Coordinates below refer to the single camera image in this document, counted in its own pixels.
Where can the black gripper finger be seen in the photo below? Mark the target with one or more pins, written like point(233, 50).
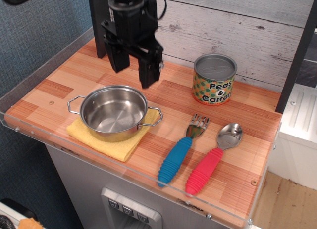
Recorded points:
point(119, 58)
point(149, 72)

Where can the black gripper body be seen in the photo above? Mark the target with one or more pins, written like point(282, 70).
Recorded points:
point(133, 26)

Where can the small steel pot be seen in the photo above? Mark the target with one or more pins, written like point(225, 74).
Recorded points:
point(115, 113)

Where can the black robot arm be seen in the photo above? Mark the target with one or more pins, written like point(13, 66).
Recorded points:
point(131, 32)

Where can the yellow folded cloth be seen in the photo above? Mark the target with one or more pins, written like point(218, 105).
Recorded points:
point(120, 150)

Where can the peas and carrots tin can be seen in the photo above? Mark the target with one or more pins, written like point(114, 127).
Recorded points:
point(214, 75)

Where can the clear acrylic table guard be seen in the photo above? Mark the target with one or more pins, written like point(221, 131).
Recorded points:
point(38, 108)

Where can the grey toy fridge cabinet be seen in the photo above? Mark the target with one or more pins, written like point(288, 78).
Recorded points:
point(84, 179)

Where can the silver dispenser button panel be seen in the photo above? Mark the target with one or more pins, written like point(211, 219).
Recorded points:
point(125, 213)

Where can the white toy sink unit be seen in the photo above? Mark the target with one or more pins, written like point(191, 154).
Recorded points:
point(294, 153)

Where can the orange plush object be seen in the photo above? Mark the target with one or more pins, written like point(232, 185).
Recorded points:
point(29, 223)

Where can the black upright post left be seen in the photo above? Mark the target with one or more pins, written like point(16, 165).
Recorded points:
point(99, 13)

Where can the black upright post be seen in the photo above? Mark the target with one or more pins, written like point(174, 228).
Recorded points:
point(99, 13)
point(298, 58)

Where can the blue handled fork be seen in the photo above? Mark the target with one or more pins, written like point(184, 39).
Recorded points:
point(176, 156)

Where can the red handled spoon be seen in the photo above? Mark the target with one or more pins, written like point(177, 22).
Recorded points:
point(228, 137)

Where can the black upright post right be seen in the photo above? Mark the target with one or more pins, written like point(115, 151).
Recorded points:
point(298, 58)

